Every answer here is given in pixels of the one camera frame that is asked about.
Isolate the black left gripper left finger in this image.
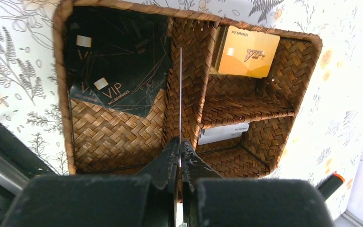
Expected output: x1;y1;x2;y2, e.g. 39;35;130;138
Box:
2;138;180;227

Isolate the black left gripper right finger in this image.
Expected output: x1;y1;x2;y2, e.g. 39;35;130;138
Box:
180;140;334;227

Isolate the dark credit card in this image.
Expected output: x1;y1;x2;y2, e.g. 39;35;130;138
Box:
69;78;103;106
179;47;182;168
65;8;173;117

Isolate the white card in basket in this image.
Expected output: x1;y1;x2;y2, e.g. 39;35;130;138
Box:
198;122;250;145

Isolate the brown wicker basket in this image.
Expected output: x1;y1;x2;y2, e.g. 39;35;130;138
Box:
53;0;322;178

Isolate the yellow block in basket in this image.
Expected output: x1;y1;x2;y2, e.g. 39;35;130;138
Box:
210;25;280;79

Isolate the floral patterned table mat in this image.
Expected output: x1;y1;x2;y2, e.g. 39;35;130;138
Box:
0;0;363;218

